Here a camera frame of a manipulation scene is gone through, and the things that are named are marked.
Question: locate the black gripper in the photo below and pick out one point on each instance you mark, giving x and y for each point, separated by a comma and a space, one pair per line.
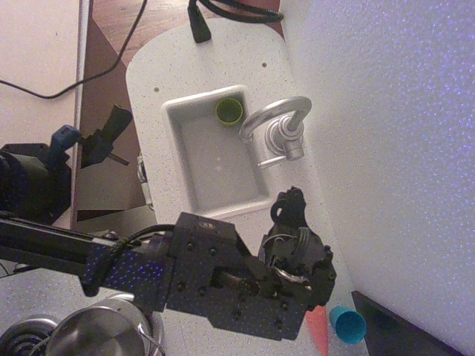
269, 295

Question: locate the silver toy faucet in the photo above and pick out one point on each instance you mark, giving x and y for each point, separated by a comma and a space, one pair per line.
285, 129

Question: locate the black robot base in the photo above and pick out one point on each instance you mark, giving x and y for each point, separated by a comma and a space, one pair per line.
31, 188

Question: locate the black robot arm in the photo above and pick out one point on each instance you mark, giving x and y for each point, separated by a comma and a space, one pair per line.
196, 265

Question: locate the white toy sink basin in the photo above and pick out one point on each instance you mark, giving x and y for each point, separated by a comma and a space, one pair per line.
217, 172

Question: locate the orange toy carrot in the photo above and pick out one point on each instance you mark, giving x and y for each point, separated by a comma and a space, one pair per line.
317, 324

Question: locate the green plastic cup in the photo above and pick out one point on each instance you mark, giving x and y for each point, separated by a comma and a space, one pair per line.
229, 111

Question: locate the teal plastic cup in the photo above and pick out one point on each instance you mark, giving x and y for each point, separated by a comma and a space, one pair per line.
348, 325

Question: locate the stainless steel pot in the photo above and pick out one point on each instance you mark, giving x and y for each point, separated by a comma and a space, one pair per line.
112, 326

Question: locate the silver stove burner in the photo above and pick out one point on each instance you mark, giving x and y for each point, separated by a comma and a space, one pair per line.
24, 335

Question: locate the black cable plug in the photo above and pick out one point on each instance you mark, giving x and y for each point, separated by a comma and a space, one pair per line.
199, 28

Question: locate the blue cable connector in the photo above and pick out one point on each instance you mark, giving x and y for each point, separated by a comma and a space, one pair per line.
61, 141

